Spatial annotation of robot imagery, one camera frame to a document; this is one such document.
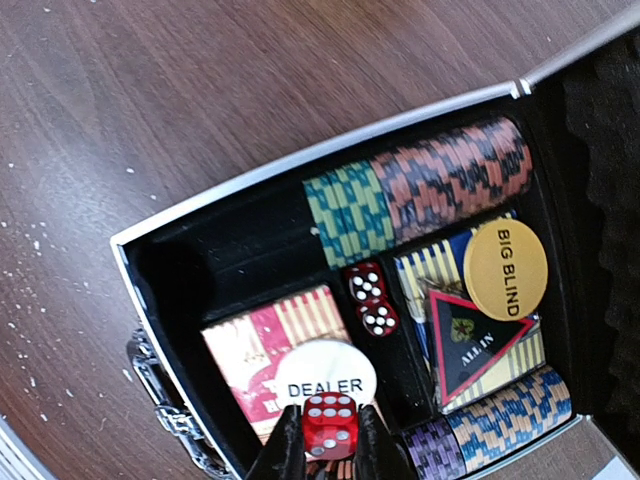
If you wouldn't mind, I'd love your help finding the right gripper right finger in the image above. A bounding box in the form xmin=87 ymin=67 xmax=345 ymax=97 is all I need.
xmin=354 ymin=405 xmax=416 ymax=480

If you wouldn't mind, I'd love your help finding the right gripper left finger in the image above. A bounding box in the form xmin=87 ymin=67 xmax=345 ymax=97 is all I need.
xmin=245 ymin=405 xmax=306 ymax=480

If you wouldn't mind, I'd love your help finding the white dealer button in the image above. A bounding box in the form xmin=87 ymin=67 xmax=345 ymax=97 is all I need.
xmin=274 ymin=339 xmax=377 ymax=408

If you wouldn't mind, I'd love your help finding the red banded card deck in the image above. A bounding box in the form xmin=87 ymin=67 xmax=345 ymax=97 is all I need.
xmin=202 ymin=284 xmax=355 ymax=443

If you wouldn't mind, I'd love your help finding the black red triangle card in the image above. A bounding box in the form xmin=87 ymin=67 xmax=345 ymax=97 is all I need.
xmin=425 ymin=288 xmax=536 ymax=408

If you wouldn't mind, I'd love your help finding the blue banded card deck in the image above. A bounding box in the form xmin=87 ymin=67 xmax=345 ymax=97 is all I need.
xmin=394 ymin=224 xmax=546 ymax=413

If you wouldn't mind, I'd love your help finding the aluminium poker chip case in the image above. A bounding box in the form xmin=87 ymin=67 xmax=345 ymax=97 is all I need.
xmin=111 ymin=5 xmax=639 ymax=479

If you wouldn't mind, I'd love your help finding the yellow round button chip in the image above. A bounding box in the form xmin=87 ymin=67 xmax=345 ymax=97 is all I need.
xmin=463 ymin=218 xmax=548 ymax=322

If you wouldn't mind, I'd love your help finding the mixed chip stack in case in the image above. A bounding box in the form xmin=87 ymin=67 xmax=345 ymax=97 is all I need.
xmin=401 ymin=366 xmax=572 ymax=479

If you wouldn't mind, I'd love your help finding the green chip stack in case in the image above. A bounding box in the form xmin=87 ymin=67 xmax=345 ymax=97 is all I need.
xmin=302 ymin=116 xmax=534 ymax=271

